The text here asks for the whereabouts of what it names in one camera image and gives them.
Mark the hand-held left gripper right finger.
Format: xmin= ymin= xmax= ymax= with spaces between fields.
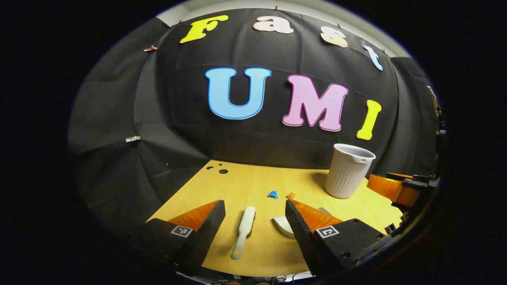
xmin=285 ymin=199 xmax=387 ymax=276

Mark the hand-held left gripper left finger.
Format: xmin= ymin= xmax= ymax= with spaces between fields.
xmin=131 ymin=200 xmax=226 ymax=274

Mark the grey plastic dustpan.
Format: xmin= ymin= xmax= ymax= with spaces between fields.
xmin=273 ymin=207 xmax=333 ymax=239

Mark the small white broom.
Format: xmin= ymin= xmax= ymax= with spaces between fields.
xmin=231 ymin=206 xmax=256 ymax=260

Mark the white ribbed garbage bin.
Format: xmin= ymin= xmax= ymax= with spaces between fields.
xmin=325 ymin=143 xmax=376 ymax=199

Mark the wooden desktop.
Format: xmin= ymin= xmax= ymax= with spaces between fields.
xmin=147 ymin=160 xmax=404 ymax=277

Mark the black backdrop cloth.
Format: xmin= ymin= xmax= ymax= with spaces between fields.
xmin=67 ymin=8 xmax=442 ymax=240

